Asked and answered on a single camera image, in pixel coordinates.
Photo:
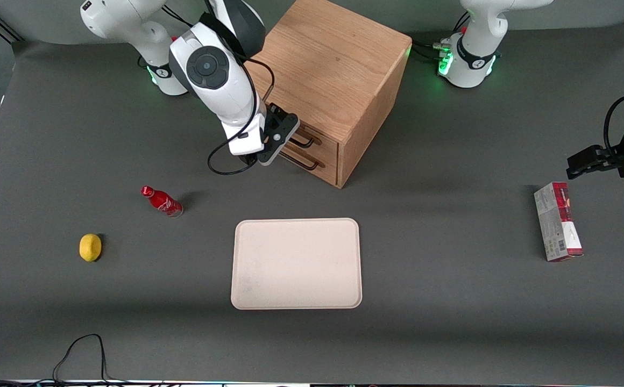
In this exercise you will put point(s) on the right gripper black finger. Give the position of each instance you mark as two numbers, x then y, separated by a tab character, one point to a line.
248	159

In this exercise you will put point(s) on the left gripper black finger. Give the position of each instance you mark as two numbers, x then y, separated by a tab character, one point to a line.
586	170
586	156

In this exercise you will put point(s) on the wooden drawer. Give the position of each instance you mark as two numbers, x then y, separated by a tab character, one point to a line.
331	152
331	172

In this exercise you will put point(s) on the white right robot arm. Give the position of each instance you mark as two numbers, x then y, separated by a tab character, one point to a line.
220	91

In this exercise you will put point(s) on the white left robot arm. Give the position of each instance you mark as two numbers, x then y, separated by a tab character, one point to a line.
473	60

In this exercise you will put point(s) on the wooden drawer at cabinet base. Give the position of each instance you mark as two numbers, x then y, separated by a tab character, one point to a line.
331	172

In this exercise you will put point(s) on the oak wooden drawer cabinet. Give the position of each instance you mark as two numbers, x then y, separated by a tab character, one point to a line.
333	54

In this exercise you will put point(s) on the grey and red carton box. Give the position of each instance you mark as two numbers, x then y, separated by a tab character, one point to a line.
557	226

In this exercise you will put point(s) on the red cola bottle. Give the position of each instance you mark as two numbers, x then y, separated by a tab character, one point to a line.
162	202

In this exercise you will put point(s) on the cream rectangular tray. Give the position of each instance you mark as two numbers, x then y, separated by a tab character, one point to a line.
296	263

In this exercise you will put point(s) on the yellow lemon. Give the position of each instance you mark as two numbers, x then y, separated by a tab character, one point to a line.
90	248

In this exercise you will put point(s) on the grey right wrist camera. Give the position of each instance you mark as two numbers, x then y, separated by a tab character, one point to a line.
279	138

